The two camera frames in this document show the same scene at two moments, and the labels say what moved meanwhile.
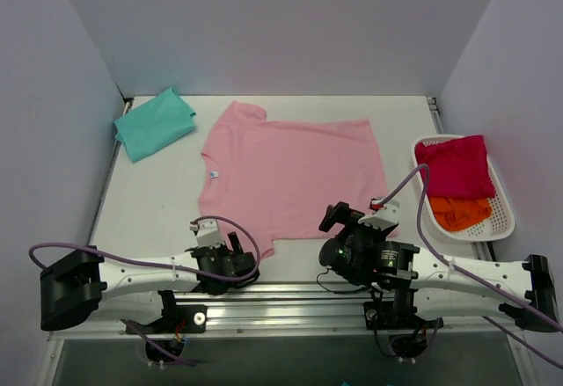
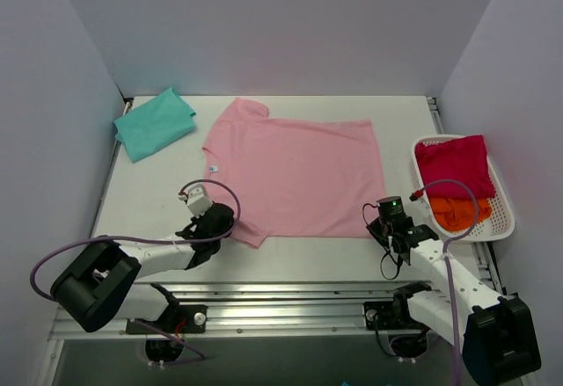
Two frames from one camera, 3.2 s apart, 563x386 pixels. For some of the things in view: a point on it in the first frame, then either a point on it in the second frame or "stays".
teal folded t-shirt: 154,125 stays
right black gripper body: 339,217 -> 384,232
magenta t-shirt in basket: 457,168 stays
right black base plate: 395,316 stays
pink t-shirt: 274,179 stays
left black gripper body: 239,259 -> 218,217
